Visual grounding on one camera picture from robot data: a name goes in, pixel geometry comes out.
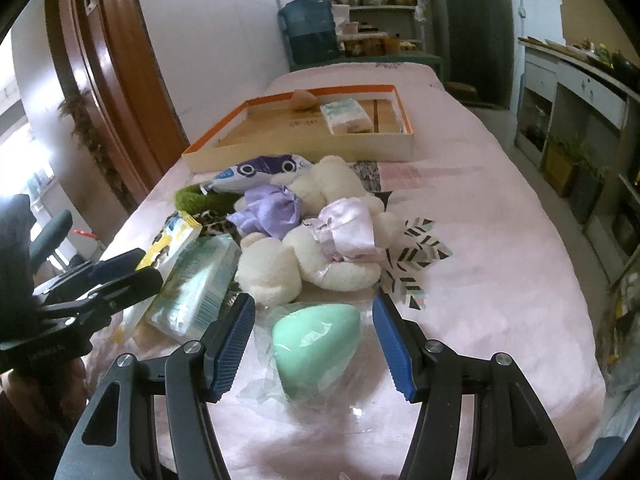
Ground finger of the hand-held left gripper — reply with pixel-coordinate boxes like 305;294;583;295
32;247;147;306
37;266;165;333

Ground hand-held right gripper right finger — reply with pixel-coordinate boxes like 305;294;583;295
371;290;593;480

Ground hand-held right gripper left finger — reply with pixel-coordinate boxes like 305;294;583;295
52;292;257;480

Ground yellow and white packet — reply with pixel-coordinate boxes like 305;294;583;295
135;210;203;273

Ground green tissue packet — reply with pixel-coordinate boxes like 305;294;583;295
320;100;373;136
142;234;242;343

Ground mint green sponge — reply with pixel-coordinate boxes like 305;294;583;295
237;302;373;406

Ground leopard print scarf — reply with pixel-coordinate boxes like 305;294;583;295
195;210;241;238

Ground pale pink cloth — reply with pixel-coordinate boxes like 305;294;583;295
302;197;386;263

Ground purple cloth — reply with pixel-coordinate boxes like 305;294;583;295
227;184;305;241

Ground white plush toy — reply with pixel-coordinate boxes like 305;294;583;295
234;156;403;307

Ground cardboard box with orange rim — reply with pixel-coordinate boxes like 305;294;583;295
181;84;416;176

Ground person's left forearm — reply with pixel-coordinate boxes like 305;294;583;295
0;390;86;480

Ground person's left hand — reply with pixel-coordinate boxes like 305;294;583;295
7;355;90;413

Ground dark green cylinder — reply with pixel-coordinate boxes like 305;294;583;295
30;210;73;261

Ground green fuzzy headband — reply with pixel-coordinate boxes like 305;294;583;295
174;184;246;221

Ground dried plant garland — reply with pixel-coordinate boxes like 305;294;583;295
57;92;138;211

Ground blue owl print packet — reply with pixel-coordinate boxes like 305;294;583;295
202;155;313;196

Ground potted plants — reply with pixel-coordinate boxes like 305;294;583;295
542;132;608;223

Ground green low cabinet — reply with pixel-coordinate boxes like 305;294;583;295
290;52;443;77

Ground blue water jug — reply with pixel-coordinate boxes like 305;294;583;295
278;0;340;66

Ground white kitchen counter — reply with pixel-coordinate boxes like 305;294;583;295
515;37;640;286

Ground dark tall cabinet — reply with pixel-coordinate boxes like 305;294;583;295
425;0;516;108

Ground wooden door frame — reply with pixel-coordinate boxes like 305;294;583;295
44;0;188;211

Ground cardboard wall panels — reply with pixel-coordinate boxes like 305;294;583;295
559;0;640;51

